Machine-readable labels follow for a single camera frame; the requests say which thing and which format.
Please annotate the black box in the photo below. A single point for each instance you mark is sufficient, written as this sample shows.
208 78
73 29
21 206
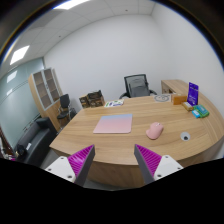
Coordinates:
94 94

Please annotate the black mesh office chair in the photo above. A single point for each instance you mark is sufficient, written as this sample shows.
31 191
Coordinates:
137 86

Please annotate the small dark cardboard box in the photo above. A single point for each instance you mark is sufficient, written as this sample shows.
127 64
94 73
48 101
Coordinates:
84 102

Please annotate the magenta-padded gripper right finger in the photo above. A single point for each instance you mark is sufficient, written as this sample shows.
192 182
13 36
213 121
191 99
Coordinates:
150 160

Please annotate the dark brown cardboard box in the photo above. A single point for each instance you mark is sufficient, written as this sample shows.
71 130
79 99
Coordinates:
97 102

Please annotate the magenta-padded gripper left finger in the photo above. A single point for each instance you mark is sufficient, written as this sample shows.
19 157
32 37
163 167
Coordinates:
80 160

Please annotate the rectangular ceiling light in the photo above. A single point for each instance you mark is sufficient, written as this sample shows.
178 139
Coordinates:
19 55
71 4

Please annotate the small tan box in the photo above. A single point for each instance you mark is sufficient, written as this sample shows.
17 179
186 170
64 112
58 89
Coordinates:
187 106

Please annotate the pink computer mouse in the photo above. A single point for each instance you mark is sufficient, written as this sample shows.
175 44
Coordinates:
154 131

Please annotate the wooden side cabinet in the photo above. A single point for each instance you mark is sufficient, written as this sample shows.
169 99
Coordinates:
175 86

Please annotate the small blue box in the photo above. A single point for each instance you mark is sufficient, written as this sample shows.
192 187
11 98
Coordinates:
196 113

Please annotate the pink-blue gradient mouse pad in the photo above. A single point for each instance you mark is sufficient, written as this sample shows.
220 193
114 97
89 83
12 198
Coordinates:
113 124

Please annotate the wooden glass-door cabinet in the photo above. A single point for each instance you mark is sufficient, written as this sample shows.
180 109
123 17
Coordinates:
43 91

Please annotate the orange-brown box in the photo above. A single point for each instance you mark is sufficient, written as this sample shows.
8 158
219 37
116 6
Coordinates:
179 99

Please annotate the black leather sofa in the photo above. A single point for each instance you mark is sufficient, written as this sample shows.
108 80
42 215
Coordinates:
36 136

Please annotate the white green-purple printed leaflet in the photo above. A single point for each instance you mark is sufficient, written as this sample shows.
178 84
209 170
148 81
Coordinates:
114 103

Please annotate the small black chair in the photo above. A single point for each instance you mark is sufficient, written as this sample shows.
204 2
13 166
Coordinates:
64 100

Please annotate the green box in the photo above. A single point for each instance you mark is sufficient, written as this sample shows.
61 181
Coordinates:
202 110

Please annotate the purple card package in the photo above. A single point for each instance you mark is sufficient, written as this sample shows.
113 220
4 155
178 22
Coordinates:
193 94

